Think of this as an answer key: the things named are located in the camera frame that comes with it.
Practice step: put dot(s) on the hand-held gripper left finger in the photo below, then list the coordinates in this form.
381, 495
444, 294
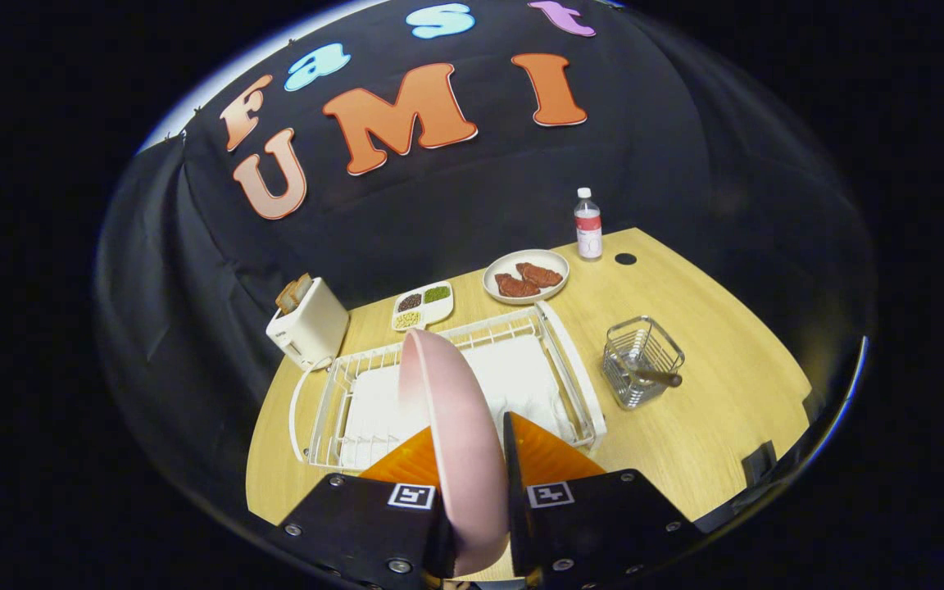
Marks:
357, 524

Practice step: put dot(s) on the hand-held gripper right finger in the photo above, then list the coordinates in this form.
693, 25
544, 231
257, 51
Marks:
515, 524

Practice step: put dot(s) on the pink plate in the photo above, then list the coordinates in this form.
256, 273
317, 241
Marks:
464, 459

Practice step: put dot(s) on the white divided snack dish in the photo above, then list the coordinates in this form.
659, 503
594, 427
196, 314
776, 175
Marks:
437, 311

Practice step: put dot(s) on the beige plate with meat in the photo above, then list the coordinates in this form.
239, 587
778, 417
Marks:
550, 258

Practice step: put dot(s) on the white toaster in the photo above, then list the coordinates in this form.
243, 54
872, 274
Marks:
312, 328

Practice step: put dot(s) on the brown toast slice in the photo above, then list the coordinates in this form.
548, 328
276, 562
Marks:
286, 298
304, 287

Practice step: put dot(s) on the brown meat slice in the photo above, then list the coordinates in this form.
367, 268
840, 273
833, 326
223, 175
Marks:
542, 275
515, 287

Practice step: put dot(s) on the red-label plastic water bottle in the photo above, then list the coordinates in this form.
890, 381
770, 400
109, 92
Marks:
588, 233

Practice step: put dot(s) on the black backdrop cloth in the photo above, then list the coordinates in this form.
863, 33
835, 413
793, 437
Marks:
456, 213

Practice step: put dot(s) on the black table edge bracket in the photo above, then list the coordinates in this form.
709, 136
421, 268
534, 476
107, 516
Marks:
759, 467

